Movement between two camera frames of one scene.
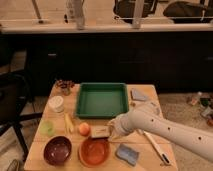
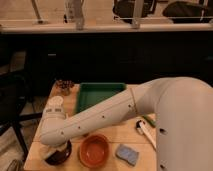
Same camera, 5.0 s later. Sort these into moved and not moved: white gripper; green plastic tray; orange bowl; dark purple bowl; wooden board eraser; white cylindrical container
Moved: white gripper; wooden board eraser
Not moved: orange bowl; white cylindrical container; dark purple bowl; green plastic tray
